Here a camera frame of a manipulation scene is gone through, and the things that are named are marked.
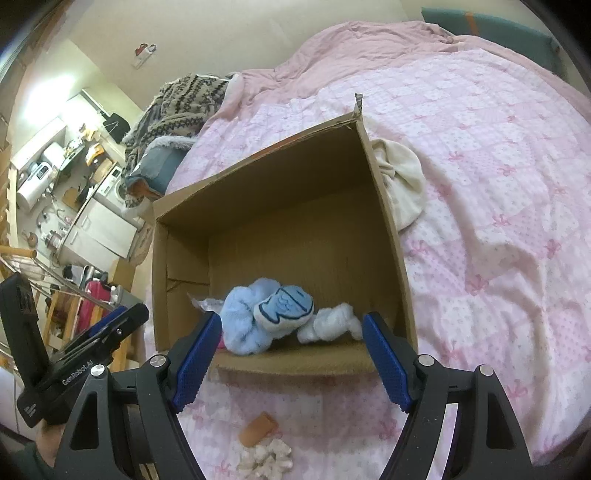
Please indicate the brown cylinder toy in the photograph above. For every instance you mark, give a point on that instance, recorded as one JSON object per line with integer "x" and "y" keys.
{"x": 258, "y": 429}

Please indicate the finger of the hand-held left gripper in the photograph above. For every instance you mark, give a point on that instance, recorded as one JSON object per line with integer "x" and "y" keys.
{"x": 129, "y": 323}
{"x": 108, "y": 321}

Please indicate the brown floor rug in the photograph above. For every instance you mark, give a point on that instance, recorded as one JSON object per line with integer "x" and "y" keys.
{"x": 143, "y": 244}

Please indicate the black hanging garment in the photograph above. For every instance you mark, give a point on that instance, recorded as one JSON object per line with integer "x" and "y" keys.
{"x": 116, "y": 128}

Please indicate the white washing machine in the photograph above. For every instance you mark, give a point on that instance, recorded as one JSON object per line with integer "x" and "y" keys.
{"x": 113, "y": 191}

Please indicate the white sock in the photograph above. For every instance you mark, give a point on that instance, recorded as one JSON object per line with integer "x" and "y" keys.
{"x": 332, "y": 323}

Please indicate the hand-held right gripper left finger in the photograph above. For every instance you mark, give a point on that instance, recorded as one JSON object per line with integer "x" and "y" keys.
{"x": 198, "y": 360}

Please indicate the blue fleece-lined jacket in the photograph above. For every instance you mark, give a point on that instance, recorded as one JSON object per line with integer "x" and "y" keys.
{"x": 161, "y": 161}

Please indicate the white kitchen cabinet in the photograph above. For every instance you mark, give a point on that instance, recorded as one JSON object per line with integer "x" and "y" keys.
{"x": 101, "y": 230}

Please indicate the translucent plastic bag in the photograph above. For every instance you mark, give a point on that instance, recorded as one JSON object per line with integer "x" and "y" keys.
{"x": 207, "y": 303}

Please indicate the light blue plush toy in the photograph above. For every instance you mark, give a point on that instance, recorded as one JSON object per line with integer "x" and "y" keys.
{"x": 244, "y": 323}

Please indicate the brown cardboard box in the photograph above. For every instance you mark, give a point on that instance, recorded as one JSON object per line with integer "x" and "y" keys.
{"x": 300, "y": 240}

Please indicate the pink patterned bedspread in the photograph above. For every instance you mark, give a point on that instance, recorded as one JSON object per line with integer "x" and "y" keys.
{"x": 485, "y": 207}

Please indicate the teal headboard cushion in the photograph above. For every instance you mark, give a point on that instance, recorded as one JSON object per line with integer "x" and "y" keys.
{"x": 508, "y": 27}

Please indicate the white scrunchie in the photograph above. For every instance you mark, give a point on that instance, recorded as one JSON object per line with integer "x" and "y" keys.
{"x": 265, "y": 457}

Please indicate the metal drying rack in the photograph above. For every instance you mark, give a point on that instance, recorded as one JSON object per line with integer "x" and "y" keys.
{"x": 55, "y": 277}

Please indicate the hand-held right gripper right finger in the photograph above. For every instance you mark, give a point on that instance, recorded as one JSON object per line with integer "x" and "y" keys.
{"x": 385, "y": 360}

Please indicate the plain pink duvet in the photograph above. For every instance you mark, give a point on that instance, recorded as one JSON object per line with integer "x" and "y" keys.
{"x": 369, "y": 46}

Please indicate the cream cloth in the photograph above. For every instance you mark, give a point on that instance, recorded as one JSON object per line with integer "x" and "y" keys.
{"x": 401, "y": 180}

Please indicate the red and white wall hook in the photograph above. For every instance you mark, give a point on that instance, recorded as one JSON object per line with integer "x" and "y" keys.
{"x": 144, "y": 54}

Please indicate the grey patterned knit sweater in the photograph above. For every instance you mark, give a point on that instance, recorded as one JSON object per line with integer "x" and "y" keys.
{"x": 184, "y": 101}

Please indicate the person's left forearm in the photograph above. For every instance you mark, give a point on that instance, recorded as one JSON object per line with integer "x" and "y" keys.
{"x": 46, "y": 447}

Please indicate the red suitcase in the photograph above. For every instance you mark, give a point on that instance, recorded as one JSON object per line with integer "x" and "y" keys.
{"x": 94, "y": 304}

